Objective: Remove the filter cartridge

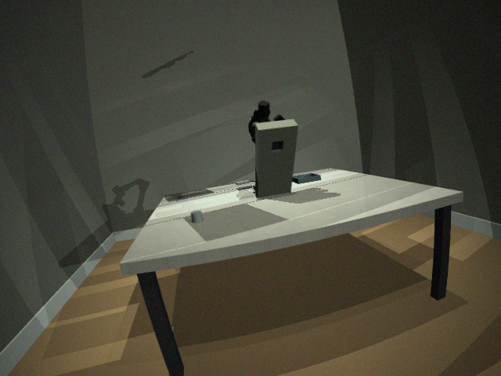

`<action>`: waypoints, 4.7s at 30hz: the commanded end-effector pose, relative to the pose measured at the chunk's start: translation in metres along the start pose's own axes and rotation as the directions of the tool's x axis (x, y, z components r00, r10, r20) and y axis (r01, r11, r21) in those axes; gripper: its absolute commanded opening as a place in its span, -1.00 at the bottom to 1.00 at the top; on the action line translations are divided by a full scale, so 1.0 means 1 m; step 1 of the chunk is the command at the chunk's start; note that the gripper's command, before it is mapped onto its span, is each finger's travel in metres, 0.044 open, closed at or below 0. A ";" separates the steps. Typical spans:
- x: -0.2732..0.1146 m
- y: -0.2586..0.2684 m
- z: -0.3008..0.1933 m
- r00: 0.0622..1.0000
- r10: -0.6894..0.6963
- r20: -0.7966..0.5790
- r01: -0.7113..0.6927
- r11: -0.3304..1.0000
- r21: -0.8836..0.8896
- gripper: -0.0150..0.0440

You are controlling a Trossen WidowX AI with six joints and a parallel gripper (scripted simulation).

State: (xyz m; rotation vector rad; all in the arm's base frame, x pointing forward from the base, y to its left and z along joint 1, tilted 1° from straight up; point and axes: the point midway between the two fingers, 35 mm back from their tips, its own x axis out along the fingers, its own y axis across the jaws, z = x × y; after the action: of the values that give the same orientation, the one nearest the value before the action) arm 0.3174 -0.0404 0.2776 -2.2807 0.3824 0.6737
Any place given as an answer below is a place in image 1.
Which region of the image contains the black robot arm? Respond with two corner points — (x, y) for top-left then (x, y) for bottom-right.
(249, 100), (270, 138)

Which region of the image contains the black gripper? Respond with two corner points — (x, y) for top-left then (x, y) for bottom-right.
(252, 115), (286, 143)

